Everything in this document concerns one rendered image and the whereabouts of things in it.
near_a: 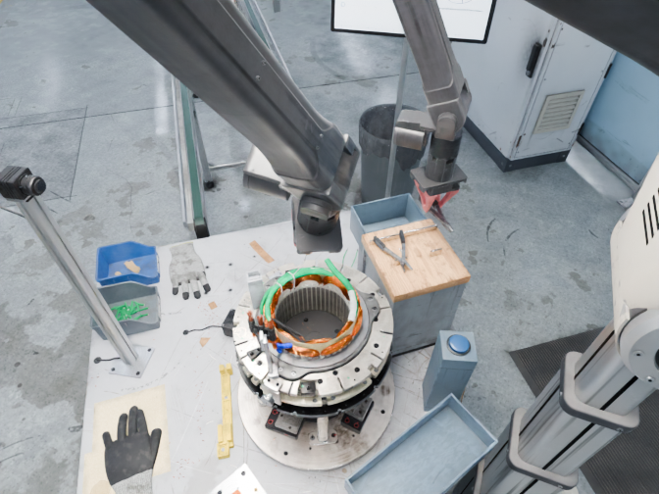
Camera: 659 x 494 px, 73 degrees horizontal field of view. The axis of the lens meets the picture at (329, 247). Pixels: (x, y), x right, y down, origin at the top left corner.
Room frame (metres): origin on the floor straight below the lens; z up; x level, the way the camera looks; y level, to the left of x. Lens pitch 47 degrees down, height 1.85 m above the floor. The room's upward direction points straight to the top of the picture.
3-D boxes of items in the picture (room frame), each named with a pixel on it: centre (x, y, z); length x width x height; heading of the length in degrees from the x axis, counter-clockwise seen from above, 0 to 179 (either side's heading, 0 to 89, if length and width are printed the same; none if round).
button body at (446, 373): (0.48, -0.27, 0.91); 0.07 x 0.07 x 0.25; 86
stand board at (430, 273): (0.71, -0.20, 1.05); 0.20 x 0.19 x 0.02; 18
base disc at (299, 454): (0.51, 0.03, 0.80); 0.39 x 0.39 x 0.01
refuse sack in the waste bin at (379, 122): (2.12, -0.35, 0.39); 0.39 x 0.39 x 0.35
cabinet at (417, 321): (0.71, -0.20, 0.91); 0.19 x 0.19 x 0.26; 18
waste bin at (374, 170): (2.12, -0.35, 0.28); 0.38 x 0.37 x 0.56; 106
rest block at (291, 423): (0.41, 0.09, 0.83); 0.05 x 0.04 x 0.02; 70
